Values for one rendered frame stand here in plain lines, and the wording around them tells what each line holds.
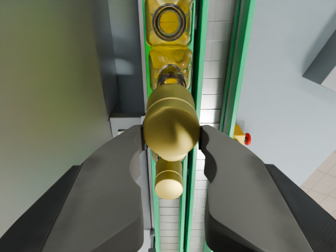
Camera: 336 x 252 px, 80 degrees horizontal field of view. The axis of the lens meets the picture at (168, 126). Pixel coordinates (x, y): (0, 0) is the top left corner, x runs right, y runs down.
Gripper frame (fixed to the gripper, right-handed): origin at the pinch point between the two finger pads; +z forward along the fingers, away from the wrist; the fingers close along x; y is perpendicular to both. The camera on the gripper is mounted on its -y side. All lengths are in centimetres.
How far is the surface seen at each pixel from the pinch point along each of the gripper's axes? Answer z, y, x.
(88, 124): 15.9, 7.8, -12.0
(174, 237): 35, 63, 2
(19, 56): 6.1, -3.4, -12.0
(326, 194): 122, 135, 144
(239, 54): 27.1, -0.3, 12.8
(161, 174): 7.6, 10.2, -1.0
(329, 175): 122, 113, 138
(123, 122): 34.8, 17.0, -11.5
